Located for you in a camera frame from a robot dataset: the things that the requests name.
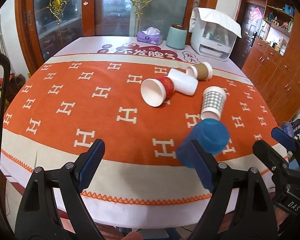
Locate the orange H-pattern tablecloth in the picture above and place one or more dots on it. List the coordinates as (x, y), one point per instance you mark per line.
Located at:
(91, 90)

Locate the dark wooden entrance door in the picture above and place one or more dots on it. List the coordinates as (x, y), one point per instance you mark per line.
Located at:
(249, 16)

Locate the white countertop appliance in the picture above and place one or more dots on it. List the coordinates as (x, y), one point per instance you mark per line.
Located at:
(212, 40)

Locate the plain white cup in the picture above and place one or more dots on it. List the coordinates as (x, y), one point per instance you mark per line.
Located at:
(183, 83)

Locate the blue plastic cup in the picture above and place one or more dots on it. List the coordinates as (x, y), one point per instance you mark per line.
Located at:
(211, 134)

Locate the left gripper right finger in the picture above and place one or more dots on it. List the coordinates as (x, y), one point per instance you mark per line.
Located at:
(254, 216)

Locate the grey checked paper cup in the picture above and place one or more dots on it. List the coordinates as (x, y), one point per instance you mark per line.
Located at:
(214, 99)

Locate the purple tissue box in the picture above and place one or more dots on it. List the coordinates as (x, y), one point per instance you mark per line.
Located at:
(150, 35)

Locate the brown sleeved paper cup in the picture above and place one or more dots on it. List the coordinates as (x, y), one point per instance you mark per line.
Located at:
(201, 71)

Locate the wooden cabinet with shelves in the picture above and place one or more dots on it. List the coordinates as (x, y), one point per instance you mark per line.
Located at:
(273, 66)

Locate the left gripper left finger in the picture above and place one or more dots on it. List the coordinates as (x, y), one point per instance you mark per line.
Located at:
(52, 206)

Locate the teal canister with brown lid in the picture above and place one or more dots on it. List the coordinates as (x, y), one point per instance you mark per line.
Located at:
(176, 37)

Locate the red patterned paper cup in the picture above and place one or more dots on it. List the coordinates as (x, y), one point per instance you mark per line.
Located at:
(155, 91)

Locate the wooden glass sliding door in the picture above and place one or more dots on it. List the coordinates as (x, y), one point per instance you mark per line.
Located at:
(46, 26)

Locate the white cloth cover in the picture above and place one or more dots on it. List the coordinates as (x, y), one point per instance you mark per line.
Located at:
(214, 16)

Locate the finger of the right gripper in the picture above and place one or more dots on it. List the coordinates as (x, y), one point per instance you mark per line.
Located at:
(290, 144)
(270, 158)

